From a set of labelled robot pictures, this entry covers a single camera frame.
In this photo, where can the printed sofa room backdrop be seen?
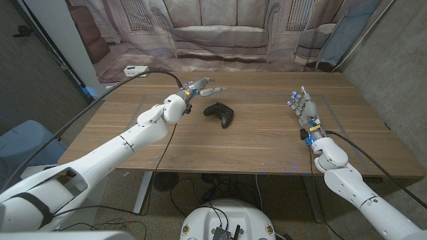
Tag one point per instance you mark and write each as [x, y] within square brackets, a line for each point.
[220, 33]

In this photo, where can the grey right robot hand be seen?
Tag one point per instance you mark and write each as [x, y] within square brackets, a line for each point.
[309, 111]

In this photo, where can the blue grey chair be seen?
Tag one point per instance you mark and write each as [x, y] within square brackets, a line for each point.
[26, 143]

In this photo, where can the grey table leg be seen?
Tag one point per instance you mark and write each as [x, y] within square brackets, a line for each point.
[313, 200]

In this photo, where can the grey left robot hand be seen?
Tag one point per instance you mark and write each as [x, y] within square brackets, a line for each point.
[197, 87]

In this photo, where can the round black floor fan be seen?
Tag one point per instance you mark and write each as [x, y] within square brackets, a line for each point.
[165, 181]

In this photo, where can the black game controller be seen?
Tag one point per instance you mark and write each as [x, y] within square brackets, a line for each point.
[225, 116]

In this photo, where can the white wall panel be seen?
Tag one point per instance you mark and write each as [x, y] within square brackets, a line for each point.
[63, 40]

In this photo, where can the white backdrop stand pole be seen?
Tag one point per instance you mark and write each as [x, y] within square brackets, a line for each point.
[363, 35]

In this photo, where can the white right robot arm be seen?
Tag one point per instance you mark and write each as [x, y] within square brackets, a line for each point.
[353, 190]

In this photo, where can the black computer board with antenna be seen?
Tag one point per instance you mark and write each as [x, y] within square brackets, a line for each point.
[220, 234]

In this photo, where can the white robot shoulder cover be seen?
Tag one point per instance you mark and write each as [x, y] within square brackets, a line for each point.
[66, 236]

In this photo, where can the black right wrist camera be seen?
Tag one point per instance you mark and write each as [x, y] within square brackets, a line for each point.
[304, 134]

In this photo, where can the white table leg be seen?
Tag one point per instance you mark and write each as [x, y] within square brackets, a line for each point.
[143, 193]

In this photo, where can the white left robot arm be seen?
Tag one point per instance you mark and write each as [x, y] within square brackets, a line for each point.
[116, 150]

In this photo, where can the white power outlet box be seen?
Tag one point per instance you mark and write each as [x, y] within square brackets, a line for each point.
[133, 71]

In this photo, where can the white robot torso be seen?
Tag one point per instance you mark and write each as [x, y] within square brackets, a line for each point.
[240, 216]

